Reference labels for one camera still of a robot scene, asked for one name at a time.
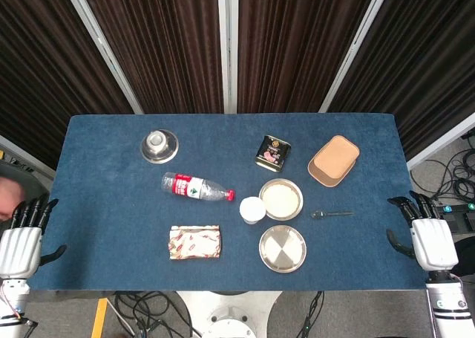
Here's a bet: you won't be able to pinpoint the brown rectangular tray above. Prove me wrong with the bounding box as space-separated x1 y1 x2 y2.
307 134 361 188

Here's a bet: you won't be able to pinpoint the white screen frame post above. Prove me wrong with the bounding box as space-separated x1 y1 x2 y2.
60 0 145 115
217 0 239 115
406 111 475 172
0 134 56 182
318 0 394 114

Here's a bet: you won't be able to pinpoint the small dark spoon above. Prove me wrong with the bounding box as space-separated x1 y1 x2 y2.
310 209 355 220

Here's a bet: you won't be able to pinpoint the bystander blurred hand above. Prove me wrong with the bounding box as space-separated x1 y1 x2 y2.
0 176 25 222

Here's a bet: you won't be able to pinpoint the plastic bottle red label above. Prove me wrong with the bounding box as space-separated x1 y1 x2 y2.
160 172 236 204

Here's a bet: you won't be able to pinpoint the black pedal box numbered buttons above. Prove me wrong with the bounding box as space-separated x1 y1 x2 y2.
436 202 475 233

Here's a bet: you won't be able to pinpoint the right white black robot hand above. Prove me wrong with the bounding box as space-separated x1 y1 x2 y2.
386 190 459 273

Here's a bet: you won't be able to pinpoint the white powder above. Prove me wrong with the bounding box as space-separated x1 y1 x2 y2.
262 183 300 217

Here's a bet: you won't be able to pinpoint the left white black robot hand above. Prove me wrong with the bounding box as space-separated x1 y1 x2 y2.
0 192 68 280

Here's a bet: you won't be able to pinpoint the bystander black trouser leg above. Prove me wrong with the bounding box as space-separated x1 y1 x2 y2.
453 237 475 278

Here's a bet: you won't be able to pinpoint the dark brown screen panel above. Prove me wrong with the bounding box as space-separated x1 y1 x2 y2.
77 0 225 115
236 0 380 114
0 0 134 170
328 0 475 160

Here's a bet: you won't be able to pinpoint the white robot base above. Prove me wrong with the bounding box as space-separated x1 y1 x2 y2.
176 290 283 338

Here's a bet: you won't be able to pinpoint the black tin can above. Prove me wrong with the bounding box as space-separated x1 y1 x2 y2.
254 134 292 173

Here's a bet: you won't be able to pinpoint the blue table cloth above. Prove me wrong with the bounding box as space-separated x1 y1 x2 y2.
27 113 441 292

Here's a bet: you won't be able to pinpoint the steel plate with white contents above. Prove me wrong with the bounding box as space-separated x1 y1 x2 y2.
258 178 304 221

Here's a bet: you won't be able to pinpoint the white paper cup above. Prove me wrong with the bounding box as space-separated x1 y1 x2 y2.
239 196 267 225

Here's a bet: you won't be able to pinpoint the yellow floor tape strip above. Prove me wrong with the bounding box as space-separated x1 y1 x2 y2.
91 297 108 338

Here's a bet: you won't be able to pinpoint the black floor cable bundle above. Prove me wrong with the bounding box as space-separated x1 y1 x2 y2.
295 290 324 338
107 290 203 338
410 135 475 205

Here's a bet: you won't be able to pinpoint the red white snack packet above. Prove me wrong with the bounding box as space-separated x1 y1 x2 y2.
168 224 223 261

